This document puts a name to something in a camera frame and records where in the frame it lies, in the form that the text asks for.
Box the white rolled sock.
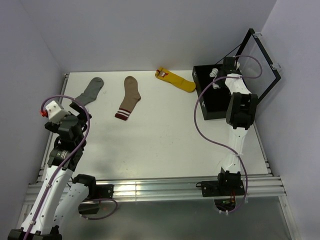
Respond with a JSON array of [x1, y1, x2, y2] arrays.
[[209, 68, 219, 79]]

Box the aluminium frame rail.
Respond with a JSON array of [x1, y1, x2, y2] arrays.
[[23, 174, 287, 205]]

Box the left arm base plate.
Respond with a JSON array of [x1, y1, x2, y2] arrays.
[[85, 184, 114, 200]]

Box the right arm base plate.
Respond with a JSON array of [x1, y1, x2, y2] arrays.
[[196, 180, 245, 197]]

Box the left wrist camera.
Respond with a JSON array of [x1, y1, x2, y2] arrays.
[[40, 100, 69, 124]]

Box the black storage box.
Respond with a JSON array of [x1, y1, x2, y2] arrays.
[[192, 64, 233, 120]]

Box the brown striped sock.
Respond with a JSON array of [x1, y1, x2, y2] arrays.
[[114, 76, 141, 121]]

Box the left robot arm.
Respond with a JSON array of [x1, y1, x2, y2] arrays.
[[7, 99, 98, 240]]

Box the yellow sock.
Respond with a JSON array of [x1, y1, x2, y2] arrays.
[[155, 67, 196, 93]]

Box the box lid with glass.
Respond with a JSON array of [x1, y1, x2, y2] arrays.
[[231, 28, 282, 111]]

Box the grey sock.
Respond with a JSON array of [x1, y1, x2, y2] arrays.
[[75, 77, 104, 106]]

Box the white sock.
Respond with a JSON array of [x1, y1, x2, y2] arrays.
[[209, 68, 219, 79], [212, 83, 221, 90]]

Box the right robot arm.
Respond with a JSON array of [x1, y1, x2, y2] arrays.
[[216, 57, 258, 195]]

